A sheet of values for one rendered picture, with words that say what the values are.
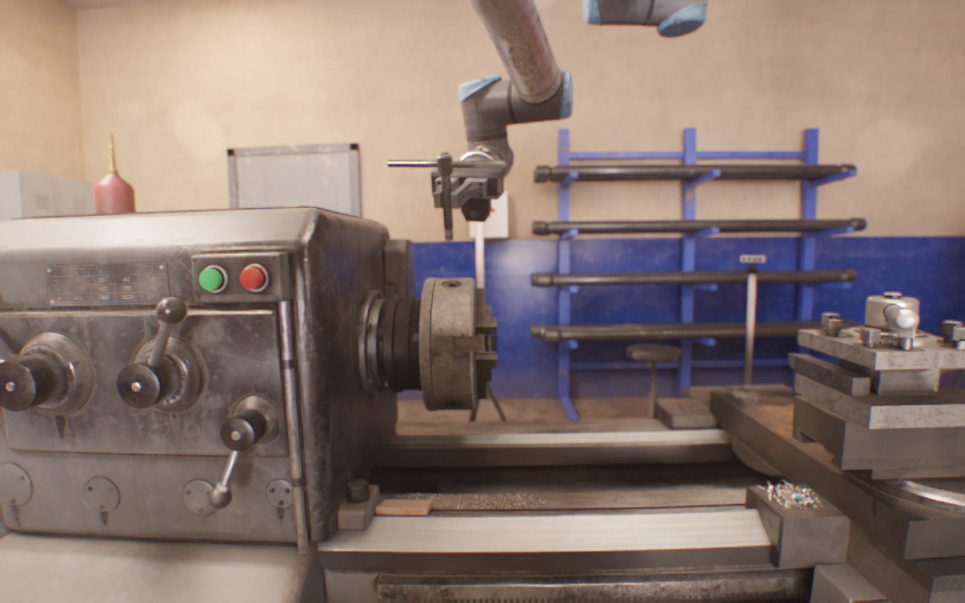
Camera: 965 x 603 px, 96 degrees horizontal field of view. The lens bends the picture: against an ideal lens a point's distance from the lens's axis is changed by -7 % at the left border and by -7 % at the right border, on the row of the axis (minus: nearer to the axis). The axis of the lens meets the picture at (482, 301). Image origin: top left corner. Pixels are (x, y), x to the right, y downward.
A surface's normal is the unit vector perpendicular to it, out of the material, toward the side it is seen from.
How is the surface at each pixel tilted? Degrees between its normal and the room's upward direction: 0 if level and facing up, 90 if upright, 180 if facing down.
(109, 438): 90
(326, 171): 90
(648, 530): 36
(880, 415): 90
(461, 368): 99
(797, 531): 90
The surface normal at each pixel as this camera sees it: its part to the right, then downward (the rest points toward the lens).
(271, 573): -0.03, -0.78
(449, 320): -0.03, -0.40
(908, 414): -0.06, 0.11
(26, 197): 1.00, -0.01
